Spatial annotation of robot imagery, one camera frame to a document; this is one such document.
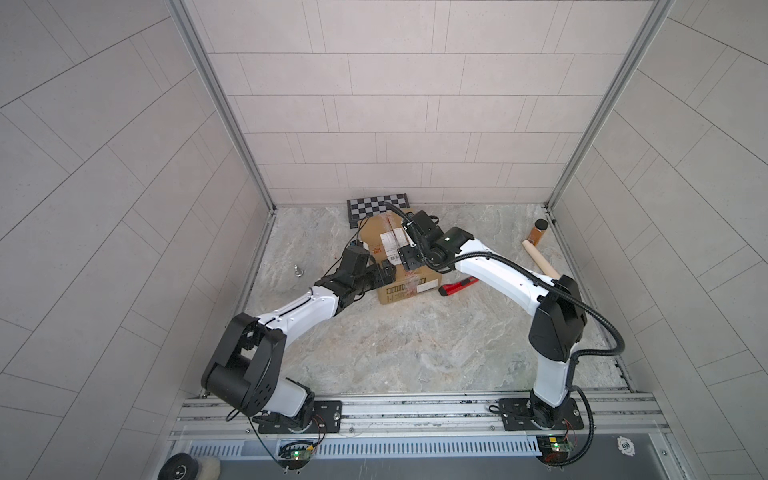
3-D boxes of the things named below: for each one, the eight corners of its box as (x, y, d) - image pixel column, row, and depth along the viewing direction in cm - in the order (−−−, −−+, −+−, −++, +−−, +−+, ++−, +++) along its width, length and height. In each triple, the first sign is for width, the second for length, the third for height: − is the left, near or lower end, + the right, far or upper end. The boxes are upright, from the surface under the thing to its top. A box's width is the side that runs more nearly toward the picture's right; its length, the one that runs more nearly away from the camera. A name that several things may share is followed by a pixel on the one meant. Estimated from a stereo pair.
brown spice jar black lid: (526, 243, 107) (536, 226, 100) (529, 234, 110) (538, 217, 103) (536, 247, 106) (547, 230, 99) (539, 237, 109) (549, 220, 102)
